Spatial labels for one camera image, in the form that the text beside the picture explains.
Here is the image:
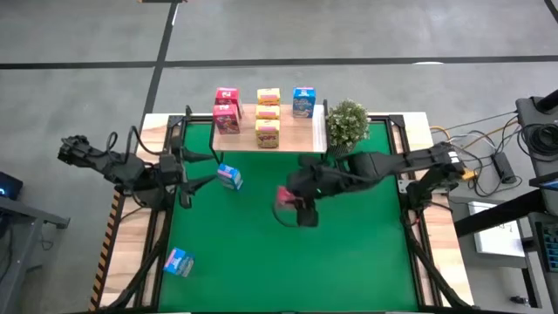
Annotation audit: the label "black device blue light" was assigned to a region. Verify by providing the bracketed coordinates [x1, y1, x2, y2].
[0, 171, 24, 201]

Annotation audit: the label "blue Rice Krispies cereal box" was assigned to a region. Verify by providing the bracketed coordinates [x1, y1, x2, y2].
[162, 247, 195, 278]
[216, 163, 244, 191]
[291, 86, 316, 119]

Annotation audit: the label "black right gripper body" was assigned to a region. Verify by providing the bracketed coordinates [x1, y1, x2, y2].
[285, 153, 339, 229]

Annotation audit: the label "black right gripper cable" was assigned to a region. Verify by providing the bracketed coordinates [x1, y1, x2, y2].
[272, 200, 302, 229]

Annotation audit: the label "black keyboard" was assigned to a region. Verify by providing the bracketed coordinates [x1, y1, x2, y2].
[534, 220, 558, 274]

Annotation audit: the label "wooden shelf black legs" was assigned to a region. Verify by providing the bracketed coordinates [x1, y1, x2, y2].
[208, 98, 330, 169]

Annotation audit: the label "red Froot Loops cereal box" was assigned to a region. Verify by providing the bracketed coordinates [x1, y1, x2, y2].
[212, 103, 242, 135]
[275, 185, 302, 211]
[214, 86, 244, 117]

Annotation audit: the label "black cable coil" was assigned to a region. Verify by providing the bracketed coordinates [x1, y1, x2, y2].
[518, 123, 558, 156]

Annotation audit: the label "orange cable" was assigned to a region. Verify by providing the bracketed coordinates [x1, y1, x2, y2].
[430, 125, 454, 145]

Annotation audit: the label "grey equipment stand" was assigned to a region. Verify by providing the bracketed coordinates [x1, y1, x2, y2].
[515, 95, 558, 175]

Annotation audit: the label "yellow black hazard tape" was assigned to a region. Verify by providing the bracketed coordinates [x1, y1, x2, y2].
[89, 189, 124, 312]

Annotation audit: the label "yellow Corn Pops cereal box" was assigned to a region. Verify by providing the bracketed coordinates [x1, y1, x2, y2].
[255, 104, 281, 121]
[255, 119, 281, 149]
[255, 87, 282, 106]

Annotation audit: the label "potted plant ribbed pot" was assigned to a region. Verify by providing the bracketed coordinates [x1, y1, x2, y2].
[325, 99, 372, 158]

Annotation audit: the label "white board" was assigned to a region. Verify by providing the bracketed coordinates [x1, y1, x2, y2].
[467, 201, 527, 258]

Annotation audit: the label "grey metal desk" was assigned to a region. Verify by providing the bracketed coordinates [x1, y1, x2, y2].
[0, 195, 71, 314]

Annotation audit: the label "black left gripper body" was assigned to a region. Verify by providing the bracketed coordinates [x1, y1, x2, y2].
[157, 134, 193, 210]

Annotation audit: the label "black power brick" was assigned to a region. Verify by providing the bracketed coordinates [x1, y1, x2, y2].
[491, 151, 518, 184]

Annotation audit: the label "black metal table frame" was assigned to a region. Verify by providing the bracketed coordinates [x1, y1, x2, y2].
[89, 104, 476, 314]

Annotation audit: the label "black beam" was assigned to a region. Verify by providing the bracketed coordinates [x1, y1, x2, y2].
[453, 189, 546, 239]

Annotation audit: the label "green table mat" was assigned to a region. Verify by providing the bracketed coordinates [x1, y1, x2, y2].
[157, 123, 419, 313]

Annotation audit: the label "laptop with blue screen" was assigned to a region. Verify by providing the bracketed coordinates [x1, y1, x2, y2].
[528, 171, 558, 193]

